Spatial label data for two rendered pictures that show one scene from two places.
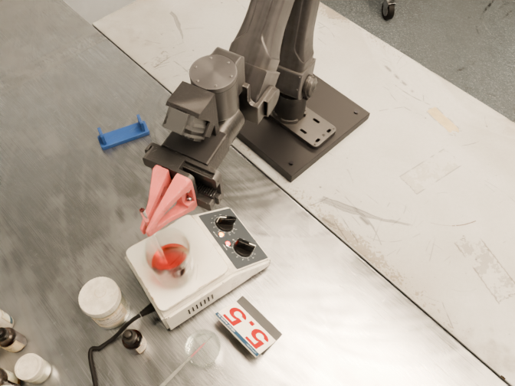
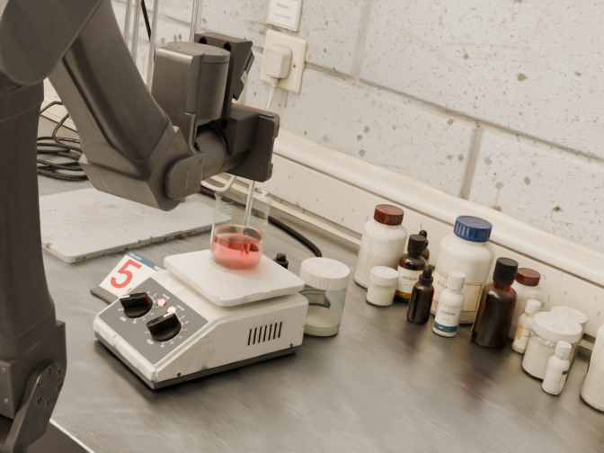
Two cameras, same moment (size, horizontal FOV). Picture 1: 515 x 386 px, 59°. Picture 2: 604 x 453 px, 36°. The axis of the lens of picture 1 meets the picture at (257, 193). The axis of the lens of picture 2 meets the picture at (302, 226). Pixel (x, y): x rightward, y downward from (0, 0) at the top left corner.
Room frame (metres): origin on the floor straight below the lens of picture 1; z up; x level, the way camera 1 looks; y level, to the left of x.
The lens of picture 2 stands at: (1.24, 0.08, 1.41)
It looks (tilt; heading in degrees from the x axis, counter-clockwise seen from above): 20 degrees down; 174
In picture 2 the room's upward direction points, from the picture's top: 9 degrees clockwise
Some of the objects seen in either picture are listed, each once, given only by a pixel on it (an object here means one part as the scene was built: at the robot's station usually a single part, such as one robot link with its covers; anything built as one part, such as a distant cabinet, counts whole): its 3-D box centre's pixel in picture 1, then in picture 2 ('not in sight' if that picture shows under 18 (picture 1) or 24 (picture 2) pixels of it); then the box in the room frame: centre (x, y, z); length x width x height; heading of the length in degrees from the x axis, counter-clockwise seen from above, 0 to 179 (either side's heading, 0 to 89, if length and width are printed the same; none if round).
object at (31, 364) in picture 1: (33, 369); (382, 287); (0.12, 0.32, 0.92); 0.04 x 0.04 x 0.04
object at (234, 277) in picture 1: (194, 263); (210, 312); (0.29, 0.10, 0.94); 0.22 x 0.13 x 0.08; 127
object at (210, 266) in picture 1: (176, 260); (234, 273); (0.27, 0.12, 0.98); 0.12 x 0.12 x 0.01; 37
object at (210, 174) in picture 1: (195, 159); (216, 143); (0.35, 0.08, 1.15); 0.10 x 0.07 x 0.07; 65
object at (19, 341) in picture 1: (7, 338); (422, 293); (0.16, 0.37, 0.94); 0.03 x 0.03 x 0.07
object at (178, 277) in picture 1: (169, 262); (241, 231); (0.25, 0.12, 1.03); 0.07 x 0.06 x 0.08; 132
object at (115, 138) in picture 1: (122, 131); not in sight; (0.58, 0.28, 0.92); 0.10 x 0.03 x 0.04; 117
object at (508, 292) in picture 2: not in sight; (497, 301); (0.20, 0.45, 0.95); 0.04 x 0.04 x 0.11
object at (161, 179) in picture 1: (172, 205); not in sight; (0.28, 0.10, 1.15); 0.09 x 0.07 x 0.07; 155
